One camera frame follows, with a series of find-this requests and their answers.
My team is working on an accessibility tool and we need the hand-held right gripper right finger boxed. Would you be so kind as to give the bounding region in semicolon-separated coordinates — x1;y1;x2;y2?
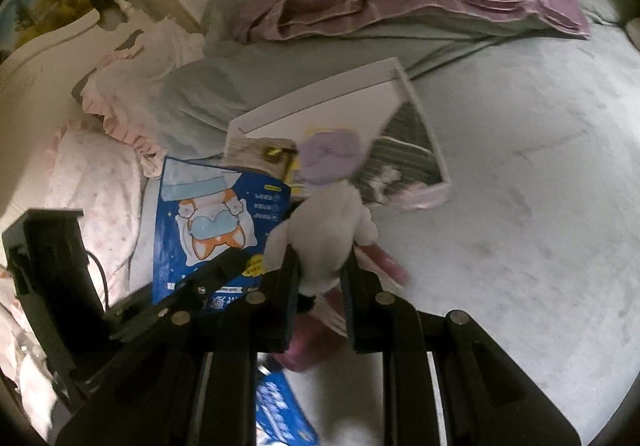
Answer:
340;257;582;446

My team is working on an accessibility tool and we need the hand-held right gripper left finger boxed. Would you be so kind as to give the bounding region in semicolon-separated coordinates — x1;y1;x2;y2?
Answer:
55;251;302;446

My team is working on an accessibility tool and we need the white cardboard box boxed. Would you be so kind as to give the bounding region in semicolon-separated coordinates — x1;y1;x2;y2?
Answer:
223;57;452;199

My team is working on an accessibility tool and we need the black cable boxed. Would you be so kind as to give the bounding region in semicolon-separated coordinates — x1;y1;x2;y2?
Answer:
85;251;109;312

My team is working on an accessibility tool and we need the white plush dog toy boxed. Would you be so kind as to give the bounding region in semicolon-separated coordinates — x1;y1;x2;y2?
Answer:
262;183;378;312

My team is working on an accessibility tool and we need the pink floral pillow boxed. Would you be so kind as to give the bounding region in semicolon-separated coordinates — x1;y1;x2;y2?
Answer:
45;126;151;287

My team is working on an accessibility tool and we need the lavender soft cloth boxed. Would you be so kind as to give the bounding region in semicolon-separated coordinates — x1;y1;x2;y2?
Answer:
296;128;373;187

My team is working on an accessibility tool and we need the beige printed packet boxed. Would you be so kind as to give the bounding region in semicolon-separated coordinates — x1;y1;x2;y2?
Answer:
225;133;301;177

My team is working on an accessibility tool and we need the pink ruffled cloth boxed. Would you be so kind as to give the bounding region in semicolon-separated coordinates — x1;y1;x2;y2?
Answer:
80;18;211;177

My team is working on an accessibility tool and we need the grey-green duvet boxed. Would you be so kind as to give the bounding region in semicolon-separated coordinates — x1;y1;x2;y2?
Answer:
157;0;631;157

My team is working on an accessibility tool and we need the green plaid pajama garment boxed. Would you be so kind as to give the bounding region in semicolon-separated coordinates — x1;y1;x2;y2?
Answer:
350;103;448;212

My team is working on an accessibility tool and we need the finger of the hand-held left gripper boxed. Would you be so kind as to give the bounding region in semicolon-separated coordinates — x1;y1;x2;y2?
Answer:
107;250;252;343

